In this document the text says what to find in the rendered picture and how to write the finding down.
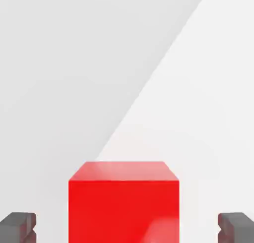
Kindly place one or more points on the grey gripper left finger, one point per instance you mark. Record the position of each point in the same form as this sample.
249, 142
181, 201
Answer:
15, 227

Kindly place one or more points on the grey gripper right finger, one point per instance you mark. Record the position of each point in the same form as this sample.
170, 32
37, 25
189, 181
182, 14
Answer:
238, 227

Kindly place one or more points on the small red cube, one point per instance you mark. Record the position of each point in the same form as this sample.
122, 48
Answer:
123, 207

